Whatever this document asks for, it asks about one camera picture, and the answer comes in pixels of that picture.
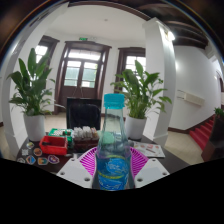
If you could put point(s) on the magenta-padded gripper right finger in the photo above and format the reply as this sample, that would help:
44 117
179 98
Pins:
150 171

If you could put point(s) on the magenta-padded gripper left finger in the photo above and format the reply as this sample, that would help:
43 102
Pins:
76 171

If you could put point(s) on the clear blue-capped drink bottle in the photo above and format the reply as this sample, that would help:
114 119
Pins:
113 150

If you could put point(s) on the white printed paper sheet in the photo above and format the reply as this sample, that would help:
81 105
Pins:
150 150

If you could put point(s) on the red plastic box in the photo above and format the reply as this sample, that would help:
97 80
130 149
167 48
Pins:
53 146

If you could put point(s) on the brown box of small jars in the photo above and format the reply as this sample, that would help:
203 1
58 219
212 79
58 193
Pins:
85 138

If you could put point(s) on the green and white box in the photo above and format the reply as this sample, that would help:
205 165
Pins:
60 132

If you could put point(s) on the black chair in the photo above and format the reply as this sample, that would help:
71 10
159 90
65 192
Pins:
83 113

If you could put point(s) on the red carpeted staircase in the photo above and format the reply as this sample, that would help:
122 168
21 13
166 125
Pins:
204 131

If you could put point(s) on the green plant in white pot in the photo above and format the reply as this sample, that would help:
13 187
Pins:
140 90
31 86

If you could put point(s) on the dark wooden glazed double door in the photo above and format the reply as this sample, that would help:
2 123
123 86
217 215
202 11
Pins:
81 70

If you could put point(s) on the dark wooden framed window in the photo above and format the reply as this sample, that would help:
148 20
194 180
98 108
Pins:
45 46
128 56

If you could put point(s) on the green exit sign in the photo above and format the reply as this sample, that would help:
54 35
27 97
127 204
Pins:
83 39

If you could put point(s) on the white wall radiator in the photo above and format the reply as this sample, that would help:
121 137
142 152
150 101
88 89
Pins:
192 98

